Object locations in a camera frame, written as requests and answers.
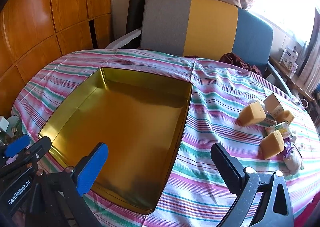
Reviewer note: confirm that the purple packet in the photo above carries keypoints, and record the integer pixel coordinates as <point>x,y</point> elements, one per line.
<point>288,148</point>

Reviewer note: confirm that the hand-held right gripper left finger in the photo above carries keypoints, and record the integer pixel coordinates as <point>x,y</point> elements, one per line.
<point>91,169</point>

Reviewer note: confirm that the dark red cloth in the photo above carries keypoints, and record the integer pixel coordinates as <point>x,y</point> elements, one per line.
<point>235,59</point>

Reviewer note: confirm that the black rolled mat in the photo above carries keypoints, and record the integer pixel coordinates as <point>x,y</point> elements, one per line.
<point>136,12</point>

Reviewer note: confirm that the sheer striped curtain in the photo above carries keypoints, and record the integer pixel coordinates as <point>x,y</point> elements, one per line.
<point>310,62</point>

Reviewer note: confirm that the clear glass jar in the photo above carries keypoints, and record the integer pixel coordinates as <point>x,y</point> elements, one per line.
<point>13,124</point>

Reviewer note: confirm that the white carton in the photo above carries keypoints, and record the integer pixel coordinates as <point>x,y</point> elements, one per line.
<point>287,57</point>

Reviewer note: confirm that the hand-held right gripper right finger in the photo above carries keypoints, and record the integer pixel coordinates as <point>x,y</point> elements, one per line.
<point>226,167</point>

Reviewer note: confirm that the gold tin box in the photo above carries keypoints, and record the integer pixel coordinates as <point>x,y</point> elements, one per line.
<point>120,117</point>

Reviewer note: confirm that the grey yellow blue chair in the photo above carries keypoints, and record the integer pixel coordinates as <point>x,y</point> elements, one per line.
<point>212,24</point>

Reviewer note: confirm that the yellow sponge block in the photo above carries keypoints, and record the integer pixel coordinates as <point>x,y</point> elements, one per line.
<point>251,114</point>
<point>287,116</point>
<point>272,146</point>

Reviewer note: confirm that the cream cardboard box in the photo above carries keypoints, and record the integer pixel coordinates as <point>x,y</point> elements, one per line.
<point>273,104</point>

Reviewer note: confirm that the wooden side table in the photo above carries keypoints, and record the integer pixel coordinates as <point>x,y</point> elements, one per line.
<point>282,69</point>

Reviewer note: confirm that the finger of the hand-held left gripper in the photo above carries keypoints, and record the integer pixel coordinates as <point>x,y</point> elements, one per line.
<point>37,151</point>
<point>16,145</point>

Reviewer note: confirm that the white plastic bag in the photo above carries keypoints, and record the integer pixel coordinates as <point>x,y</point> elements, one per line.
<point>294,160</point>

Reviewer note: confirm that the striped bedsheet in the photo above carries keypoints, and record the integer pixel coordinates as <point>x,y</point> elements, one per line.
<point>212,97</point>

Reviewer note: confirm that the wooden wardrobe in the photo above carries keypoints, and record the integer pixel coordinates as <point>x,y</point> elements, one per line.
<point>37,17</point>

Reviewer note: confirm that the green yellow packet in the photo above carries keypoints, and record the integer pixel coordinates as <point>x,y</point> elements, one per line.
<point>278,129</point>

